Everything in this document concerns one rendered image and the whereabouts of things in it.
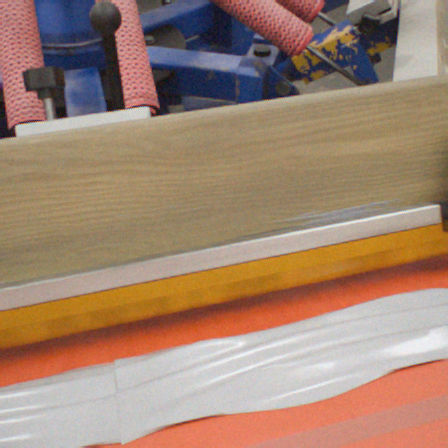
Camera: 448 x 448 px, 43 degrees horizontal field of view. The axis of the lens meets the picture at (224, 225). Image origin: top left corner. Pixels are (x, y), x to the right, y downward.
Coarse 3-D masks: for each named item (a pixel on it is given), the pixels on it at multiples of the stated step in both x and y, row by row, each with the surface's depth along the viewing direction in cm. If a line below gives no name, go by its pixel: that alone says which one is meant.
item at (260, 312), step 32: (320, 288) 32; (352, 288) 31; (384, 288) 30; (416, 288) 29; (160, 320) 30; (192, 320) 30; (224, 320) 29; (256, 320) 28; (288, 320) 28; (128, 352) 27; (384, 384) 20; (416, 384) 20; (224, 416) 20; (256, 416) 19; (288, 416) 19; (320, 416) 19
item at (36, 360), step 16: (64, 336) 30; (80, 336) 30; (96, 336) 29; (112, 336) 29; (0, 352) 29; (16, 352) 29; (32, 352) 28; (48, 352) 28; (64, 352) 28; (80, 352) 27; (96, 352) 27; (112, 352) 27; (0, 368) 27; (16, 368) 27; (32, 368) 26; (48, 368) 26; (64, 368) 26; (0, 384) 25
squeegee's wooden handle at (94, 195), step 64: (128, 128) 27; (192, 128) 27; (256, 128) 28; (320, 128) 28; (384, 128) 29; (0, 192) 26; (64, 192) 26; (128, 192) 27; (192, 192) 28; (256, 192) 28; (320, 192) 29; (384, 192) 30; (0, 256) 26; (64, 256) 27; (128, 256) 27
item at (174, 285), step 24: (360, 240) 31; (384, 240) 31; (408, 240) 31; (432, 240) 32; (240, 264) 30; (264, 264) 30; (288, 264) 30; (312, 264) 30; (120, 288) 28; (144, 288) 29; (168, 288) 29; (192, 288) 29; (24, 312) 28; (48, 312) 28; (72, 312) 28
